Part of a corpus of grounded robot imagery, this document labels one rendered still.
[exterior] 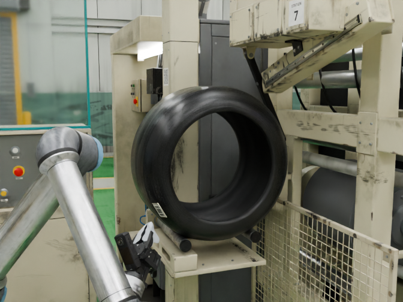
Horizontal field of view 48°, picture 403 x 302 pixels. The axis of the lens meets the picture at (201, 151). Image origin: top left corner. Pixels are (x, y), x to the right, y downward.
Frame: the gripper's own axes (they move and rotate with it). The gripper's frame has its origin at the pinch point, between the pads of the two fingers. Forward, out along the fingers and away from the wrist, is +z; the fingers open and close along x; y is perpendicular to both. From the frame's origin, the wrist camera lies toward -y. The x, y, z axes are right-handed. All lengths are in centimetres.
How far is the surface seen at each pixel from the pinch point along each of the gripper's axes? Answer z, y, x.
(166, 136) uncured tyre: 23.4, -15.0, 10.6
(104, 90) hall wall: 685, 205, -597
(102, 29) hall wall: 760, 100, -548
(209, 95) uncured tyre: 39.9, -14.4, 23.6
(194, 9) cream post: 88, -29, 13
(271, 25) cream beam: 64, -18, 47
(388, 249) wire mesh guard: 1, 34, 66
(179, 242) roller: 5.5, 17.7, -1.9
